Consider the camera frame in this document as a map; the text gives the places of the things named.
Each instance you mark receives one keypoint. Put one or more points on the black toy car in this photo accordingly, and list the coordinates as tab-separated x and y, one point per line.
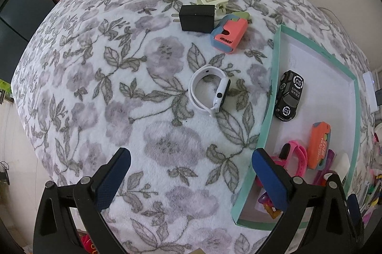
289	95

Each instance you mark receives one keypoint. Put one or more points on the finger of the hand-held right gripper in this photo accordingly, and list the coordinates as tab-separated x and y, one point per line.
354	209

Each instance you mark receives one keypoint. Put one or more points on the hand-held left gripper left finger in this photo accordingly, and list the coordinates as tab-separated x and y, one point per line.
115	179

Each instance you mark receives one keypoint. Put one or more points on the pink wristband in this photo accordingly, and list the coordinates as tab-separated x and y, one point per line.
295	158

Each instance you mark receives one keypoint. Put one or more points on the floral blanket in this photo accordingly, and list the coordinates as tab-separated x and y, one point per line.
119	77

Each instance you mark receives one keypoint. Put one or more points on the orange utility knife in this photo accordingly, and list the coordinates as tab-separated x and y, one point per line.
319	146

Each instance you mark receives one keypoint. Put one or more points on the green plastic piece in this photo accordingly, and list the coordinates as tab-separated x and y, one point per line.
244	16

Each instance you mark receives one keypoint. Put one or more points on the pink purple tube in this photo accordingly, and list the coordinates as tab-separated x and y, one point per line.
329	160

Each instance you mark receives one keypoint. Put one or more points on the white smartwatch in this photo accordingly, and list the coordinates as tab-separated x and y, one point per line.
220	92

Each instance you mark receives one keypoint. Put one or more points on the white cylindrical cup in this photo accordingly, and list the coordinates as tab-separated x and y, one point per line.
342	166

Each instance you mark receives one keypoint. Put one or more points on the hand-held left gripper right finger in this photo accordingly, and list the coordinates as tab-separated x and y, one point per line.
268	179

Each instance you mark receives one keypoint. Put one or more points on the red container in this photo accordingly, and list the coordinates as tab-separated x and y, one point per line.
87	243

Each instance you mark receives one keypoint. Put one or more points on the pile of colourful small items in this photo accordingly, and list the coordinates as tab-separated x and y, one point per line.
374	185

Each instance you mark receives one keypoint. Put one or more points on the white power strip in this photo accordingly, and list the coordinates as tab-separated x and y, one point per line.
370	92

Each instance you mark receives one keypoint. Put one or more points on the black power adapter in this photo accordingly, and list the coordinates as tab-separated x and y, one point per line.
197	18

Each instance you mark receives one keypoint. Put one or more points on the pink and blue stapler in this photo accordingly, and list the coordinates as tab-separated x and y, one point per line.
229	34

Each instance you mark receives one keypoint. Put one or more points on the dark cabinet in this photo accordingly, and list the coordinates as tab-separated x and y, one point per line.
21	18

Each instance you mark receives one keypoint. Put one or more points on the teal cardboard box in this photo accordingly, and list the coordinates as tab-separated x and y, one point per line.
325	98

